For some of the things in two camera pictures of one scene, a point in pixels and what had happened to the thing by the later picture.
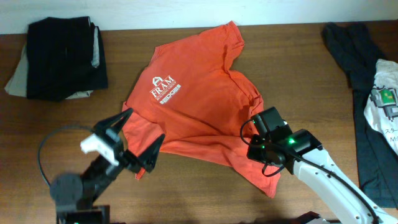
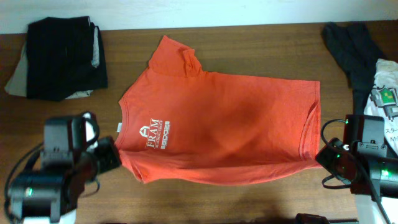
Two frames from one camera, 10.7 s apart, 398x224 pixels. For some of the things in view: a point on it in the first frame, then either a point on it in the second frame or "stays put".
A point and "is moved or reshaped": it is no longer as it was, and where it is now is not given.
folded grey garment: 18,83 stays put
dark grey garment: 354,48 stays put
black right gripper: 252,152 to 323,157
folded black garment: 65,56 stays put
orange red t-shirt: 185,98 is moved or reshaped
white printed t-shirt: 381,108 stays put
